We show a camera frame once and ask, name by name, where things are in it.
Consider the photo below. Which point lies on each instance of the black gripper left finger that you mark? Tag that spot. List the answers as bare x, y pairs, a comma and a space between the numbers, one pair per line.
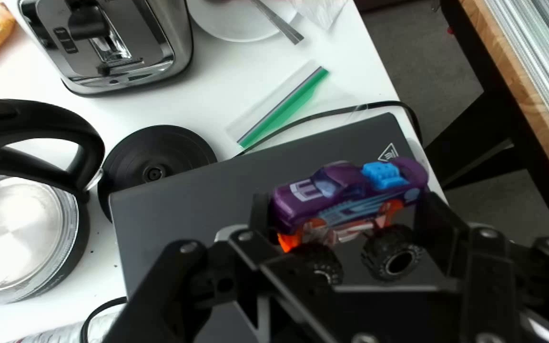
186, 287

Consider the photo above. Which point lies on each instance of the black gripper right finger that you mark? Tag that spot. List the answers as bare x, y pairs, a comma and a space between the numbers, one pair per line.
516, 287

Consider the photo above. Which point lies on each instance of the black toaster oven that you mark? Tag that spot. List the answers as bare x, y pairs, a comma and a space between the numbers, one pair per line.
211, 191

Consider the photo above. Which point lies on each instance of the silver two-slot toaster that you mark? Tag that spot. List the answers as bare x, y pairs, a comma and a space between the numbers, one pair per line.
116, 45

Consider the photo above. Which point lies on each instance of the black round kettle base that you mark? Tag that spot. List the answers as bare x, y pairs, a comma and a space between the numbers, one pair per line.
154, 168

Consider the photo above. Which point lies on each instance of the wooden workbench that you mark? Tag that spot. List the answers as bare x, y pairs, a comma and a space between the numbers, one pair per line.
523, 96

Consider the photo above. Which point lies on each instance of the clear zip bag green strip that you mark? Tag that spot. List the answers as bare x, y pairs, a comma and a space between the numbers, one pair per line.
278, 107

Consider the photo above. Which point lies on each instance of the white round plate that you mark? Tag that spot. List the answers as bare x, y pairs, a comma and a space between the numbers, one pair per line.
230, 22

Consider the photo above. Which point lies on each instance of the silver utensil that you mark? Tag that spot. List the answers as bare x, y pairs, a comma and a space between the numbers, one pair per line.
281, 24

